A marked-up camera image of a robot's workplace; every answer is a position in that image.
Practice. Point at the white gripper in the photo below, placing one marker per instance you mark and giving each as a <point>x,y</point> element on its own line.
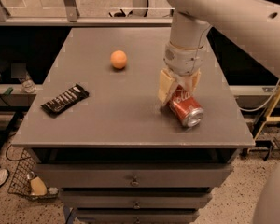
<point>183,61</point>

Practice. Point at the red coke can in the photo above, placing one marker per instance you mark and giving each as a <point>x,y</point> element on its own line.
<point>186,108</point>

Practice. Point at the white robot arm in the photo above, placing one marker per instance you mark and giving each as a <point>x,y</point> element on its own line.
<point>252,25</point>

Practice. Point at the orange fruit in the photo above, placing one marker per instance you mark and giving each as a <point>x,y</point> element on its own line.
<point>118,59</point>

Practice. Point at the yellow metal stand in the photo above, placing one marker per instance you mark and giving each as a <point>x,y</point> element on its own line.
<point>267,117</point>

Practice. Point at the grey drawer cabinet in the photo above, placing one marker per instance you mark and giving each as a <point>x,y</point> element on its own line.
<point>122,121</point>

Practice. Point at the black chocolate bar wrapper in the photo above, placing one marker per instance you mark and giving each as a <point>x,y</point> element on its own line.
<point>65,100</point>

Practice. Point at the middle grey drawer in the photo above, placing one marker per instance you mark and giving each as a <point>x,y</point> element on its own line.
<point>136,199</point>

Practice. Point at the grey drawer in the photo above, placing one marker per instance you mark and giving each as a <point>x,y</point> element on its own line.
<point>136,199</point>
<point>156,175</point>
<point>97,216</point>

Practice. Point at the clear plastic bottle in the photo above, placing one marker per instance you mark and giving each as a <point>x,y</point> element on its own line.
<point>27,83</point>

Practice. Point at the top grey drawer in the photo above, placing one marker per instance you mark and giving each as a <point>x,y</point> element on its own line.
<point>156,175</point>

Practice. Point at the bottom grey drawer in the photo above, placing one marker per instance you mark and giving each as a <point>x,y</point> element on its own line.
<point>97,216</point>

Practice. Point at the yellow bottle in basket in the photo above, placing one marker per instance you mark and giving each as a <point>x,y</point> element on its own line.
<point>38,187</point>

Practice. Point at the black wire basket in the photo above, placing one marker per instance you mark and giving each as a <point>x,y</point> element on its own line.
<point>20,182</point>

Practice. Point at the grey metal rail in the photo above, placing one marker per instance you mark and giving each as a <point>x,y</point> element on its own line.
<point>89,22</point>

